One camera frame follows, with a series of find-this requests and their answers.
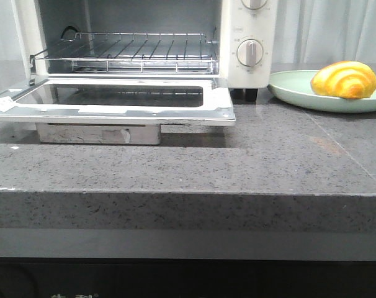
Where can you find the light green plate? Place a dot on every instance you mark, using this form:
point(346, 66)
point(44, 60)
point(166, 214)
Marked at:
point(294, 87)

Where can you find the metal wire oven rack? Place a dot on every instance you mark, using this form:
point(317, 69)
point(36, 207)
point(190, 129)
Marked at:
point(130, 53)

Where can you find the lower oven control knob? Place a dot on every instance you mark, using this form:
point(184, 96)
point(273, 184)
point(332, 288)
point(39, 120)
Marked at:
point(250, 52)

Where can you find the white Toshiba toaster oven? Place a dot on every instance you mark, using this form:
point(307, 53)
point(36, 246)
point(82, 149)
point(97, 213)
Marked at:
point(229, 23)

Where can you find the yellow striped bread roll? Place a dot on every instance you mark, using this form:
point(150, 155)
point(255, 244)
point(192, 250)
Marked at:
point(345, 79)

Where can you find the oven control knob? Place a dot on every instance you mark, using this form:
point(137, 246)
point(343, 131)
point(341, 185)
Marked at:
point(250, 52)
point(254, 4)

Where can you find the upper oven control knob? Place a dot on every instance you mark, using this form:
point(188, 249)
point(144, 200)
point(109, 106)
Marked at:
point(254, 4)

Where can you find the oven glass door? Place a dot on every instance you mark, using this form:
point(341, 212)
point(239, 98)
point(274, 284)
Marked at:
point(107, 110)

